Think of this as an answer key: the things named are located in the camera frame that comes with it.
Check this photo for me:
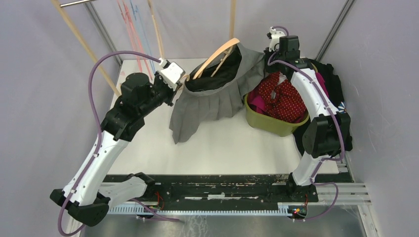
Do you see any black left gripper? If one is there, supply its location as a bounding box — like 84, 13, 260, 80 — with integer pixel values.
139, 70, 181, 117

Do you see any red polka dot skirt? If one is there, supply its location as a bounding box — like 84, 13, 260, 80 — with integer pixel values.
256, 72, 307, 123

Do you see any wooden hanger with grey skirt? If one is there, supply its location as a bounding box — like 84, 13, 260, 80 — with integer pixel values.
192, 38, 240, 80

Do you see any grey skirt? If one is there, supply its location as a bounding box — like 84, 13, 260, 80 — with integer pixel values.
169, 43, 265, 144

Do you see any pink wire hanger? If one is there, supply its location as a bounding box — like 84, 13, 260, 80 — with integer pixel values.
116, 0, 143, 73
124, 0, 153, 78

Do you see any magenta pleated skirt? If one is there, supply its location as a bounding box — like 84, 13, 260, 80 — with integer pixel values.
247, 72, 329, 115

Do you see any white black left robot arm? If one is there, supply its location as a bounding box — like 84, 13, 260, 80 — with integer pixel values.
50, 70, 185, 227

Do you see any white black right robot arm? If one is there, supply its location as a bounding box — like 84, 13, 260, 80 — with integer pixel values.
264, 32, 351, 201

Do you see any black floral garment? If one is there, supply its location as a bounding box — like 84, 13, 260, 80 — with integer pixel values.
293, 59, 346, 156

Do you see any wooden clothes rack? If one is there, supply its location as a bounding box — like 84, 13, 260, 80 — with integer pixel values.
51, 0, 237, 96

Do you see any olive green laundry basket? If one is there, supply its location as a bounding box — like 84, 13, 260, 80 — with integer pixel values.
244, 64, 318, 137

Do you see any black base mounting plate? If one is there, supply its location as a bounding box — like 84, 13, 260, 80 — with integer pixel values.
103, 174, 354, 220

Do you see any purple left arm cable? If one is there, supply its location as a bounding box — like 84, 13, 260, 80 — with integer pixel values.
57, 50, 184, 237

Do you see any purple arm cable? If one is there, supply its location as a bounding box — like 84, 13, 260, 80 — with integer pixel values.
267, 25, 346, 222
57, 50, 184, 237

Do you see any metal wall rail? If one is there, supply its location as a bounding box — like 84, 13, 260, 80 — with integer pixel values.
84, 2, 117, 52
315, 0, 356, 61

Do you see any left metal wall rail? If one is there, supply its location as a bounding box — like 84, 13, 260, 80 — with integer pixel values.
84, 2, 117, 52

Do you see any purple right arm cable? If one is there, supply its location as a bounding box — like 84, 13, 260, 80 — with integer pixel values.
267, 25, 346, 222

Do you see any aluminium rail frame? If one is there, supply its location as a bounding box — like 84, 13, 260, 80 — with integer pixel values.
65, 182, 380, 237

